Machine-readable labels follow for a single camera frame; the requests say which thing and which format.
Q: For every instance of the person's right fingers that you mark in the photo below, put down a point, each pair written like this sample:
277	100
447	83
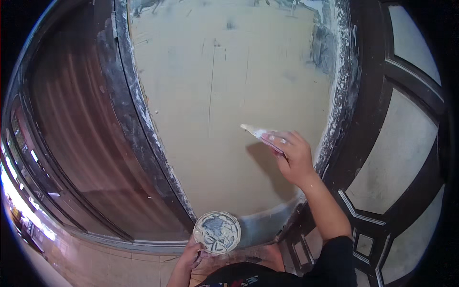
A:
287	138

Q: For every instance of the person's left hand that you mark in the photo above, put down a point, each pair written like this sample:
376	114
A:
188	256

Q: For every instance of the dark framed glass window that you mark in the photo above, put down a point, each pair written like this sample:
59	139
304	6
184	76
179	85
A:
89	136

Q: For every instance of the person's body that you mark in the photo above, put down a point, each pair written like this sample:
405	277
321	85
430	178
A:
322	267

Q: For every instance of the person's right hand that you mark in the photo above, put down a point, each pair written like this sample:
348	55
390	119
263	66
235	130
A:
297	161

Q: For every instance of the person's left fingers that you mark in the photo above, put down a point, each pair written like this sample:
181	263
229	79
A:
199	259

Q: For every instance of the dark door with frosted panes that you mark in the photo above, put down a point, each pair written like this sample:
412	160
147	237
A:
387	150

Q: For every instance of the round plate of white putty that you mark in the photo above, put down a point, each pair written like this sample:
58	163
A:
217	232

